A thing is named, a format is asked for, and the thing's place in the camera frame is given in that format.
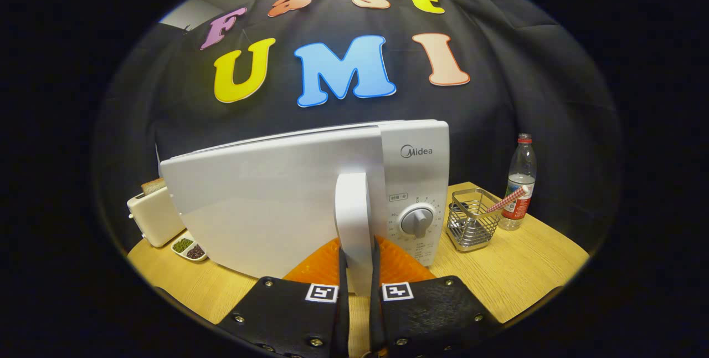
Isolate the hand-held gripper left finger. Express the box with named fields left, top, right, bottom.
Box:
left=216, top=236, right=351, bottom=358

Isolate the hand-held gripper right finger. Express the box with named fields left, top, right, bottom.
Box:
left=370, top=235, right=502, bottom=358

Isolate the white toaster oven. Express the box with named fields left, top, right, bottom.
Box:
left=159, top=120, right=450, bottom=298

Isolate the cream toaster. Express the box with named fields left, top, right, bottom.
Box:
left=127, top=185, right=186, bottom=248

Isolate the white divided bean dish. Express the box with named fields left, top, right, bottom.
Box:
left=171, top=232, right=209, bottom=262

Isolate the red checked straw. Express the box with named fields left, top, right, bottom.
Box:
left=486, top=185, right=530, bottom=214

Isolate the clear plastic water bottle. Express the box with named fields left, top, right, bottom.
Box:
left=499, top=134, right=538, bottom=231

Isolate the metal wire utensil holder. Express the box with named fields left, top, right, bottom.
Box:
left=446, top=188, right=504, bottom=252

